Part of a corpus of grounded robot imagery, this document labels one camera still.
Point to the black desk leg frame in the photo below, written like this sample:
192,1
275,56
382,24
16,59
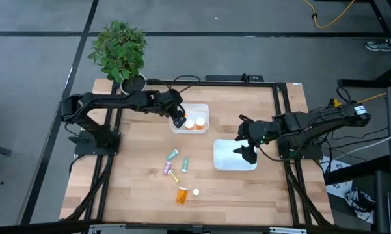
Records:
358,83

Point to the black white patterned bag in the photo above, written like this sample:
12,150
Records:
358,203

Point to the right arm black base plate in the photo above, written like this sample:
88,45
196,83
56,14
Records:
314,155

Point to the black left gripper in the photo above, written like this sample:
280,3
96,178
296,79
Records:
173,102

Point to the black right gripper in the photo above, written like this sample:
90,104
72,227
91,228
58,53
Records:
260,131

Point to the teal pill bottle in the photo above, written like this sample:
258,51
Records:
172,155
185,164

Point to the black equipment box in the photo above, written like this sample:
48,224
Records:
385,195

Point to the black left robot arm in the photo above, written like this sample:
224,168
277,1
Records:
117,100

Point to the shallow white plastic bin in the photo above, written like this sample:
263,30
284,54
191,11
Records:
198,110

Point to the tall white plastic bin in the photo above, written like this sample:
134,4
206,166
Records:
227,159

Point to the green leafy plant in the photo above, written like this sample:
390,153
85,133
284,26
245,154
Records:
117,52

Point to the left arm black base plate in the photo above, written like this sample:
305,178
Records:
84,150

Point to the black crossbar silver brackets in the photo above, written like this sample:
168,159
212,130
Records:
195,229

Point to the pink pill bottle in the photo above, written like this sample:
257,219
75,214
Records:
167,168

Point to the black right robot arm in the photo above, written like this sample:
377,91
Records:
318,122

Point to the slim yellow pill bottle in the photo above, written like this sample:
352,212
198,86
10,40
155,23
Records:
174,176

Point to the person's shoe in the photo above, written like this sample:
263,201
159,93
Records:
379,46

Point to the white plant pot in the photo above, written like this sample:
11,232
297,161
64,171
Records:
133,84

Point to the wide pale yellow pill bottle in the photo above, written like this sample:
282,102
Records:
196,192

